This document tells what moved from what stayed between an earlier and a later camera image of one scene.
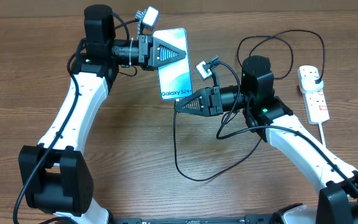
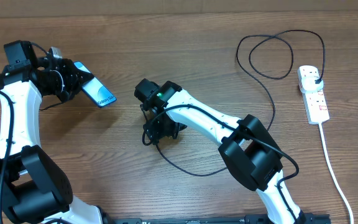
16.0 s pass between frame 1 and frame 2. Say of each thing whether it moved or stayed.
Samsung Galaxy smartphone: moved
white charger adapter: stayed
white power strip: stayed
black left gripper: moved
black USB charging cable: moved
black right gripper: moved
